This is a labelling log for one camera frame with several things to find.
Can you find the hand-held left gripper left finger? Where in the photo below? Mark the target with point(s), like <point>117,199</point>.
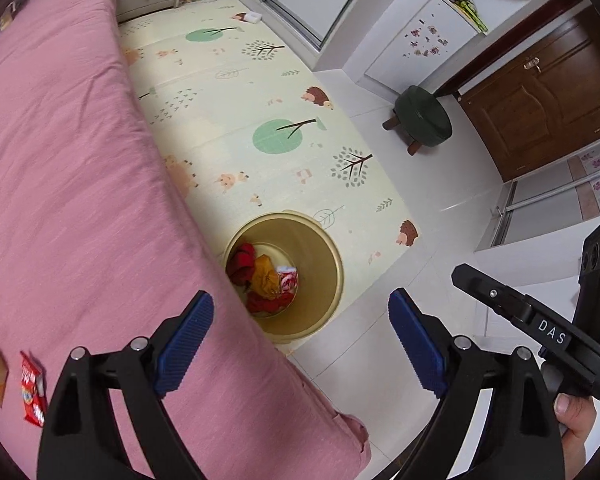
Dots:
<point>185,345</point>

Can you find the red crumpled wrapper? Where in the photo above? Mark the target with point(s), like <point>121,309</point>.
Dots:
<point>267,304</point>
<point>241,262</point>

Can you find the white cabinet with stickers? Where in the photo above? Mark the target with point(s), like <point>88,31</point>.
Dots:
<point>405,45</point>

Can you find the red and orange clothes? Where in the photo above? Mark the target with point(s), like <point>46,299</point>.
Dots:
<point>265,277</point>

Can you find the red and white wrapper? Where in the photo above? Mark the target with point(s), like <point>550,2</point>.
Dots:
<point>287,279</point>

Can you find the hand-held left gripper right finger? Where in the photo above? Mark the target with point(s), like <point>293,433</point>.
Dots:
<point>420,345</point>

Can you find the person's right hand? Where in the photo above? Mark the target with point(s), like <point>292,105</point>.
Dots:
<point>575,420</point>

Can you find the small white box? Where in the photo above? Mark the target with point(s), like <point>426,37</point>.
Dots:
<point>253,16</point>

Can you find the cream printed play mat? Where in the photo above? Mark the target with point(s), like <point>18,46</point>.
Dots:
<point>230,120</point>

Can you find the colourful toys on cabinet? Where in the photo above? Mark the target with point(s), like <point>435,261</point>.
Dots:
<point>462,2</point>

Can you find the yellow trash bin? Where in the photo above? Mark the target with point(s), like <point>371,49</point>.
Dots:
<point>320,265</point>

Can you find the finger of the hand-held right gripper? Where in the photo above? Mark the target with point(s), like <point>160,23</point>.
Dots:
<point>485,290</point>

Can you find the floral panel sliding door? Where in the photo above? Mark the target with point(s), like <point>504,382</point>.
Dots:
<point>580,180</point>

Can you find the brown wooden door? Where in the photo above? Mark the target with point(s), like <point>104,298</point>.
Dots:
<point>540,95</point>

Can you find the pink bed blanket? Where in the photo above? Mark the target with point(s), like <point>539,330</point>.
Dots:
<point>80,160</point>

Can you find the red snack packet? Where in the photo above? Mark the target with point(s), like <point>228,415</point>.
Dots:
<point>32,392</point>

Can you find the dark green round stool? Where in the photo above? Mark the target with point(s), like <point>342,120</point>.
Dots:
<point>422,115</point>

